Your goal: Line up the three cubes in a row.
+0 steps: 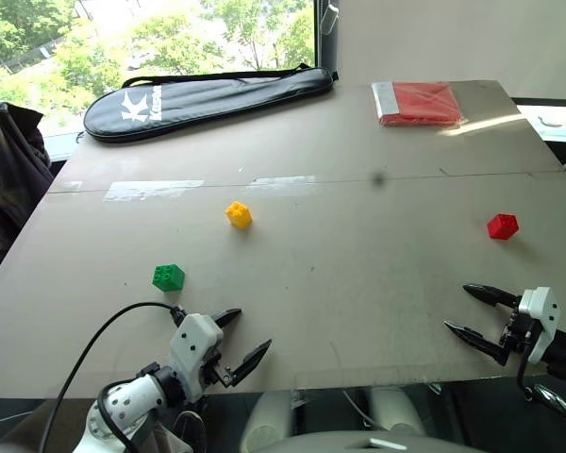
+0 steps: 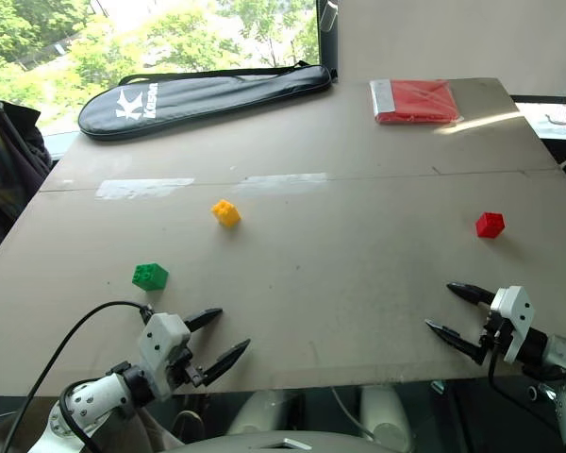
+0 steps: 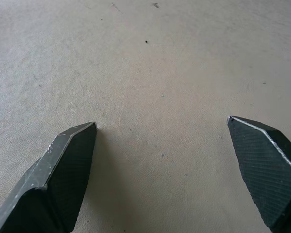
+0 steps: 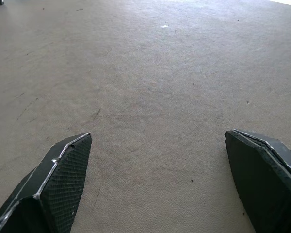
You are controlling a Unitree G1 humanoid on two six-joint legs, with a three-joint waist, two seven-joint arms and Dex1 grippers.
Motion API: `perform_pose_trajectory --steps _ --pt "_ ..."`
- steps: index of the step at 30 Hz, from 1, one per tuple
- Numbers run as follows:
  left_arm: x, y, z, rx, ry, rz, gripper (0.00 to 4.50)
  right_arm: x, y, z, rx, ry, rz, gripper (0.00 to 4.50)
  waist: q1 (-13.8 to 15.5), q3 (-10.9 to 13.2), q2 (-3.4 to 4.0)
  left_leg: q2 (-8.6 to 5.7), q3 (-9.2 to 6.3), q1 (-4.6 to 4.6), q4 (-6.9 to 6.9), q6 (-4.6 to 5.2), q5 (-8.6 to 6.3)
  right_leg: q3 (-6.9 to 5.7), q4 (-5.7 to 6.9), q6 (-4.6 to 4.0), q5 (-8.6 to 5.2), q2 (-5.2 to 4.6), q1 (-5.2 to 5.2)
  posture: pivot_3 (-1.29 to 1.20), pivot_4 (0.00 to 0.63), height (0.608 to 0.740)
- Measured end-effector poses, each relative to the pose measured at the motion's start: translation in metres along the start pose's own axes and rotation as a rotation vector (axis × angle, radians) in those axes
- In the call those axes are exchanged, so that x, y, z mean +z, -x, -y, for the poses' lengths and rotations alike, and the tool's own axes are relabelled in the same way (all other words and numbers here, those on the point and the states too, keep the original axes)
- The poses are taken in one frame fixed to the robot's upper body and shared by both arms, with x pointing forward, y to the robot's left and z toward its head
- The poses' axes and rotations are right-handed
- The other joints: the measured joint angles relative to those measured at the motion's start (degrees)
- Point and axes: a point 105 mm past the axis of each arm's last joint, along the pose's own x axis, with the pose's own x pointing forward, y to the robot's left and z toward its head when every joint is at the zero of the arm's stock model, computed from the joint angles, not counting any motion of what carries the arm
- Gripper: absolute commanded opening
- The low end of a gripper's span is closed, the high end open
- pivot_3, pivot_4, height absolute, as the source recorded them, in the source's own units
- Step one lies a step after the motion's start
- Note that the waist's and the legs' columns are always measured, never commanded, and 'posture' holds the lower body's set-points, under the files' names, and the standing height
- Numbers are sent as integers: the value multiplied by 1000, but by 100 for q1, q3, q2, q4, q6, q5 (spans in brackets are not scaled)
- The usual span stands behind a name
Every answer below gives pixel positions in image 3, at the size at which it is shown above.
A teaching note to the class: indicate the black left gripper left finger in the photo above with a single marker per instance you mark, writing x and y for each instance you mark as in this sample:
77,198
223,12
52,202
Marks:
55,179

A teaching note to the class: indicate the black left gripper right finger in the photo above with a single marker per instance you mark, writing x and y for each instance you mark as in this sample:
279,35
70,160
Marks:
266,170

